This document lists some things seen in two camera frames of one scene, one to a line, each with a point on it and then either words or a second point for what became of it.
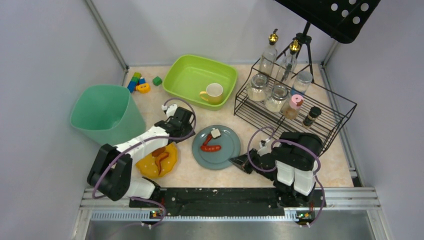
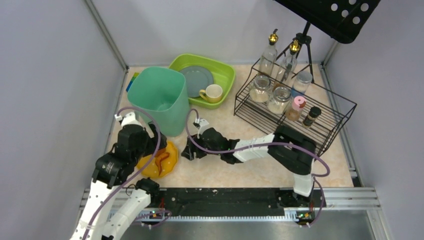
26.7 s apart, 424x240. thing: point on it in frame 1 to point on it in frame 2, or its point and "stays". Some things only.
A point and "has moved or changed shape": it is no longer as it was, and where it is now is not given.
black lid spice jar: x=314 y=112 stays
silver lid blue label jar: x=301 y=83 stays
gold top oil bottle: x=269 y=56 stays
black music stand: x=341 y=19 stays
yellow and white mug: x=214 y=92 stays
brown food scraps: x=160 y=155 stays
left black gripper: x=185 y=117 to x=157 y=140
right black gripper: x=248 y=164 to x=197 y=145
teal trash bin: x=109 y=113 to x=162 y=92
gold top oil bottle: x=289 y=66 stays
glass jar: x=257 y=88 stays
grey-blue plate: x=228 y=141 has moved or changed shape
